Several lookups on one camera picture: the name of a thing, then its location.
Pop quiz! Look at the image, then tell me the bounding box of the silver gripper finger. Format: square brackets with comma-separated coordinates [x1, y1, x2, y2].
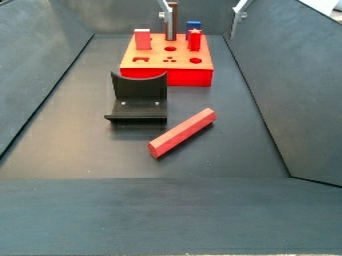
[157, 0, 173, 23]
[230, 0, 254, 38]

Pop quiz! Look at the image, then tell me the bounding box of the red hexagon prism peg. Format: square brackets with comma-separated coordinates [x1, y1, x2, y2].
[147, 108, 217, 158]

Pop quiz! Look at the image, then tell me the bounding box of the red peg board base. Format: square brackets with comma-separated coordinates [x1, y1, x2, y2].
[119, 34, 214, 87]

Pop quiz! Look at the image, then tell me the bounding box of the brown cylinder peg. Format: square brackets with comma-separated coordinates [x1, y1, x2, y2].
[166, 2, 178, 41]

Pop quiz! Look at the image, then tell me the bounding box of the blue rounded peg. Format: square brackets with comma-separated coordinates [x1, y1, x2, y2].
[186, 21, 202, 31]

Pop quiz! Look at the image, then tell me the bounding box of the red star peg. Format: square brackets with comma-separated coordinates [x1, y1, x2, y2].
[189, 29, 202, 51]

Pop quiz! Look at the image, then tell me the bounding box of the red rectangular peg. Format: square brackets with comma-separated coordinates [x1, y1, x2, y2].
[134, 29, 151, 50]

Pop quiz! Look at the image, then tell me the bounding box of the black curved holder stand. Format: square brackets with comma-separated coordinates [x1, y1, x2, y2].
[105, 73, 168, 122]

